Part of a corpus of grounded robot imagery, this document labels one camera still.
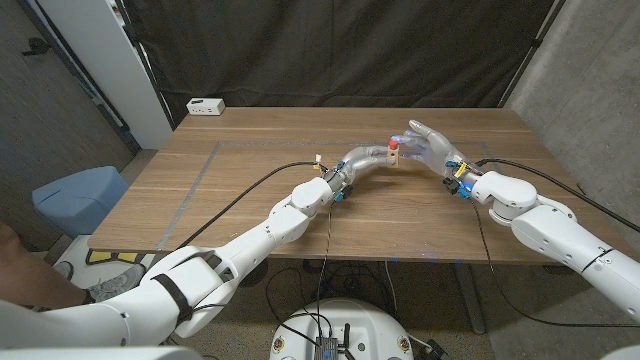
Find blue stool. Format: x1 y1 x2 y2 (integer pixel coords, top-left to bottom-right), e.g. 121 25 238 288
31 165 130 239

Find person's bare leg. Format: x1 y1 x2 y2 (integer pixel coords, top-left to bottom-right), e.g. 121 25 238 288
0 222 89 310

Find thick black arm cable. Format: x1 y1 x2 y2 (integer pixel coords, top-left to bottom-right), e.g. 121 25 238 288
474 158 640 234
177 160 329 249

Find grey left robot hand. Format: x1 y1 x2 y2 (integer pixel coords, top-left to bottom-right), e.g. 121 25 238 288
324 145 402 194

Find black backdrop curtain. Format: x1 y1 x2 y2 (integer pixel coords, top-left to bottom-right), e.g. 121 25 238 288
122 0 557 129

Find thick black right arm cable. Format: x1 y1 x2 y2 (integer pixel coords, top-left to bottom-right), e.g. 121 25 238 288
474 158 640 234

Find black round floor fan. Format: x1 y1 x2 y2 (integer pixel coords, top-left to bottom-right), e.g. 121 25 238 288
242 257 270 288

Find white floor board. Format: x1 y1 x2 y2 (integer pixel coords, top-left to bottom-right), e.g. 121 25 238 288
52 234 151 281

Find grey table leg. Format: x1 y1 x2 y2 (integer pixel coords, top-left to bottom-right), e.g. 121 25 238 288
452 263 487 335

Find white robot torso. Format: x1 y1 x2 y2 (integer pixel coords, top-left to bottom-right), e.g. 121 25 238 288
269 298 415 360

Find yellow black floor marker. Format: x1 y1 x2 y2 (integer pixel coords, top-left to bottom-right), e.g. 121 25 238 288
84 249 149 265

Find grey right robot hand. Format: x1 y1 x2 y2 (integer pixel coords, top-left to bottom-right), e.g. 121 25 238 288
390 119 482 187

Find white floor cable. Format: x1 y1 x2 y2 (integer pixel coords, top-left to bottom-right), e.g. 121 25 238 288
383 260 400 321

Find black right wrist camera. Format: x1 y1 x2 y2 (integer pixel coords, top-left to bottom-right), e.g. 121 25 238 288
442 175 472 200

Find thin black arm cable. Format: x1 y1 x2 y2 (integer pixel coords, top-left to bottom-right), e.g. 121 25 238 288
469 198 640 329
189 199 335 349

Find grey finned module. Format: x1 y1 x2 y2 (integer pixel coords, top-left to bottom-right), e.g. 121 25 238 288
313 335 339 360

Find black door handle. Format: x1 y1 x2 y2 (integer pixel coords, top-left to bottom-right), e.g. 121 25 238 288
21 36 51 56

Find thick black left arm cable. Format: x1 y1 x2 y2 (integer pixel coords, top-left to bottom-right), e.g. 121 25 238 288
177 160 329 249

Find black floor cable bundle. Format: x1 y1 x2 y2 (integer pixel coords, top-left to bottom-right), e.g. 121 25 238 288
264 258 399 326

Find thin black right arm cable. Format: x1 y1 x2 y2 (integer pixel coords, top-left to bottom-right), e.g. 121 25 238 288
469 198 640 329

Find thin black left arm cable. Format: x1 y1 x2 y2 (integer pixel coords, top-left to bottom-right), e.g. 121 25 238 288
189 199 335 349

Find black backdrop stand pole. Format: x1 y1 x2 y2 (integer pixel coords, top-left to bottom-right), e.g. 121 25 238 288
497 0 569 109
112 0 176 131

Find white power strip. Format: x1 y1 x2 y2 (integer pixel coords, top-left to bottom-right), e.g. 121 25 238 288
186 97 226 117

